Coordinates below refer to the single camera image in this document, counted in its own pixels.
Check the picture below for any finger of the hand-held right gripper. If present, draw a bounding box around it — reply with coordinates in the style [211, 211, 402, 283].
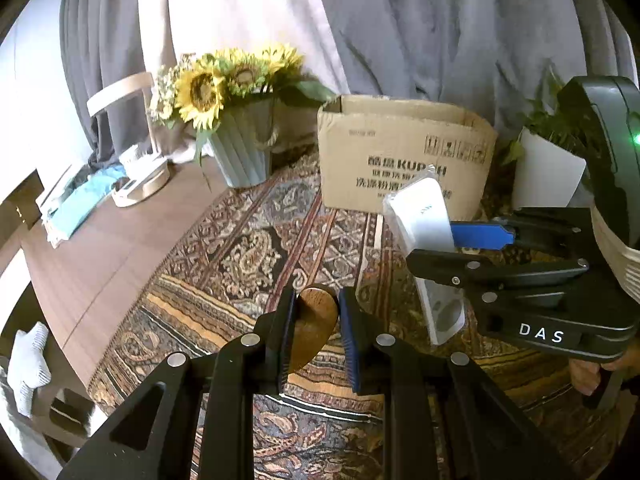
[406, 248, 591, 307]
[450, 207, 594, 261]

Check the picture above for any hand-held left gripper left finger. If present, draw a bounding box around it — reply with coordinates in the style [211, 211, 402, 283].
[57, 287, 301, 480]

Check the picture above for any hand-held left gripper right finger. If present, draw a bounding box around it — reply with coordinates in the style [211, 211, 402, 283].
[337, 286, 583, 480]

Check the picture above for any brown wooden piece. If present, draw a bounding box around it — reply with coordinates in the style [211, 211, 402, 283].
[287, 284, 338, 373]

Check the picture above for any white remote control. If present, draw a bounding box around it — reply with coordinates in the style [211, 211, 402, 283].
[382, 172, 468, 346]

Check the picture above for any cardboard box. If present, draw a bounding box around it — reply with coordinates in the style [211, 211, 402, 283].
[316, 94, 498, 221]

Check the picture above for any person's right hand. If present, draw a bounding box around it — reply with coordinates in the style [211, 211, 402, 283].
[570, 347, 640, 396]

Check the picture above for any green plant in white pot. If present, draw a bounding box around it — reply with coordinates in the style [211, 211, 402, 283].
[500, 67, 593, 211]

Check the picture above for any patterned table runner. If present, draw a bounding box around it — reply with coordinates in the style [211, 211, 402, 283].
[87, 152, 640, 480]

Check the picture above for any pale green ribbed vase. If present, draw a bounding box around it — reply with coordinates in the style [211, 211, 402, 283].
[206, 97, 276, 189]

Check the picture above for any white and wood desk lamp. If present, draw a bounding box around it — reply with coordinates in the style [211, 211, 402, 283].
[86, 72, 172, 208]

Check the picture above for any grey curtain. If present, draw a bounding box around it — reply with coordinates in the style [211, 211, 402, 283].
[310, 0, 636, 126]
[59, 0, 166, 161]

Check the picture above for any blue cloth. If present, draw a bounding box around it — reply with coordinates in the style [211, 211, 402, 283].
[50, 167, 126, 241]

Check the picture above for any artificial sunflower bouquet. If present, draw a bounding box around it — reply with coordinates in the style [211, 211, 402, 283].
[147, 44, 338, 191]

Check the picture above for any white star-shaped pillow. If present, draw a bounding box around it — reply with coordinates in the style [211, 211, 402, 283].
[6, 321, 52, 417]

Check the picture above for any beige curtain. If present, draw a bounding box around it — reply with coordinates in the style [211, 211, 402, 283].
[137, 0, 351, 101]

